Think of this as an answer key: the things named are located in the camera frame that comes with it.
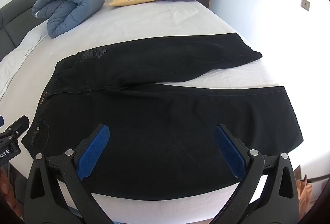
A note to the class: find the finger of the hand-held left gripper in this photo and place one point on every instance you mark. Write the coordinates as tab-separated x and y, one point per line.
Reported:
1	120
19	123

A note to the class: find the orange bag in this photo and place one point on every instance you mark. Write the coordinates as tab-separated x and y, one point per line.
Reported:
305	188

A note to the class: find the person's leg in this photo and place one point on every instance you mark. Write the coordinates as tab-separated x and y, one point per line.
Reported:
3	182

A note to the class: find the black pants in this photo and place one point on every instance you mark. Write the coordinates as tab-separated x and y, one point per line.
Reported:
154	123

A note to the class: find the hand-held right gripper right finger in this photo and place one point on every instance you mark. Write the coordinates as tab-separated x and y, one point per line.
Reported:
229	151

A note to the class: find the grey padded headboard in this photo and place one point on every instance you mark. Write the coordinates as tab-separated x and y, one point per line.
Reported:
15	12

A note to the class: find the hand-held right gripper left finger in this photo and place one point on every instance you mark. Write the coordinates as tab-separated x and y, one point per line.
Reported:
94	151

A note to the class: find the rolled blue duvet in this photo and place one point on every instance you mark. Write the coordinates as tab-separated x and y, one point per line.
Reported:
69	0

